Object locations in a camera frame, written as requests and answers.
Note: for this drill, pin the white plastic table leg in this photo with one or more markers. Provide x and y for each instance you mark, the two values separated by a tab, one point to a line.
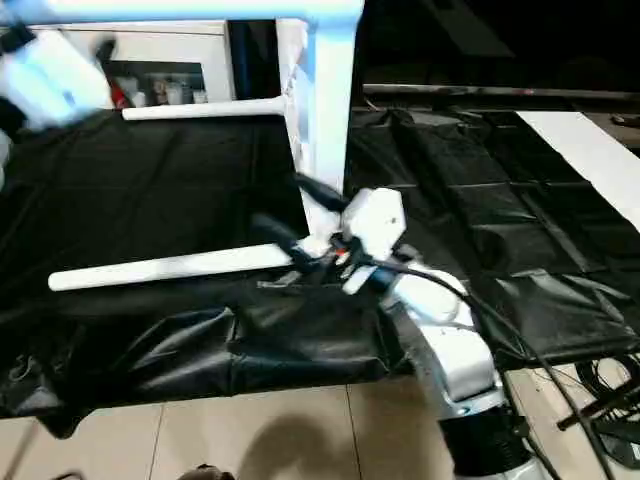
180	10
200	109
170	268

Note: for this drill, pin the white plastic table top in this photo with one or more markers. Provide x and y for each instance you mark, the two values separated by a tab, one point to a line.
330	100

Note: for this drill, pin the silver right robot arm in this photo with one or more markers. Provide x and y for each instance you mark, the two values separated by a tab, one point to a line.
450	340

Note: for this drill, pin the black mat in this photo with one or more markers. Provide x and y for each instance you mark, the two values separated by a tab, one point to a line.
150	180

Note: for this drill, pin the red bottle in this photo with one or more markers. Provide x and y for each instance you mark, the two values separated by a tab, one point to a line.
119	95

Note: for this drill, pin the white cabinet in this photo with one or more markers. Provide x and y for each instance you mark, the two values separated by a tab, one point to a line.
170	50

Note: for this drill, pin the black floor stand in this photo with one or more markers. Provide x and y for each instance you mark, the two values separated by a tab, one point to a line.
605	410

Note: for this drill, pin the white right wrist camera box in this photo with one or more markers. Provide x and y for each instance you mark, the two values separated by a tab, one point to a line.
375	225

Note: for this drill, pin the silver metal rail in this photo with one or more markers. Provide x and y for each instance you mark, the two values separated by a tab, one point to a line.
500	92

